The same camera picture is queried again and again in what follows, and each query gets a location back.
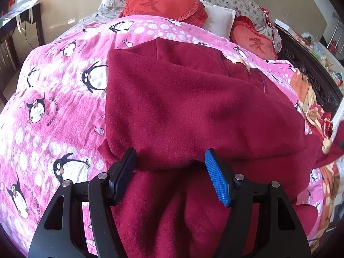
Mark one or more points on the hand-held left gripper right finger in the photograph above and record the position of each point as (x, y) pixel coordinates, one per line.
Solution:
(218, 182)

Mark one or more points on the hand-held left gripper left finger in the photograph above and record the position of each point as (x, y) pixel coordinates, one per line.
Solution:
(124, 172)

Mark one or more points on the dark red fleece garment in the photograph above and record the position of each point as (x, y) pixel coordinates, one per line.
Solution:
(193, 129)

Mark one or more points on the pink penguin printed blanket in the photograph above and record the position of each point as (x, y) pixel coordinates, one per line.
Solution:
(53, 107)

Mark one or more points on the orange red floral blanket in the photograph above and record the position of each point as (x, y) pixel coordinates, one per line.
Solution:
(319, 118)

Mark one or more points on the red heart-shaped ruffled cushion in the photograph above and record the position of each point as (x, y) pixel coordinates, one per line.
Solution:
(254, 40)
(161, 1)

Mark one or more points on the dark carved wooden headboard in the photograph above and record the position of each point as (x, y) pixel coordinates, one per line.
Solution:
(309, 67)

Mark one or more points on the white pillow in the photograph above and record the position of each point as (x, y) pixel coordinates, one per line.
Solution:
(218, 18)

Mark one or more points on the cluttered white side table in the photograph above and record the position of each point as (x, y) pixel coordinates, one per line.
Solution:
(322, 51)

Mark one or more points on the dark wooden desk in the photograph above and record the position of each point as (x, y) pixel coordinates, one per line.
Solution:
(16, 29)

